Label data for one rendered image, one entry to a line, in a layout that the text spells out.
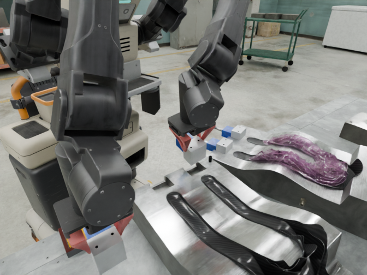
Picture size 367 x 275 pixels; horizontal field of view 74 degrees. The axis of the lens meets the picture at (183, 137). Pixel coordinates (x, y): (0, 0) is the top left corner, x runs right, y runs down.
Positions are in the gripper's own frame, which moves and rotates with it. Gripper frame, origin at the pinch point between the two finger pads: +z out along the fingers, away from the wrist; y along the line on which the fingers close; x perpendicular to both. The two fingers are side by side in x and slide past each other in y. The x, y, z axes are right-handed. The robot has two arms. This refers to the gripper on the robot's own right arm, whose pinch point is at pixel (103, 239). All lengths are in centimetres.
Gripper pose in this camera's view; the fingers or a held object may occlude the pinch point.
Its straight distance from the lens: 47.0
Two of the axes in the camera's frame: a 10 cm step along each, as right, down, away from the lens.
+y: 8.0, -3.1, 5.1
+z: -0.1, 8.5, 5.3
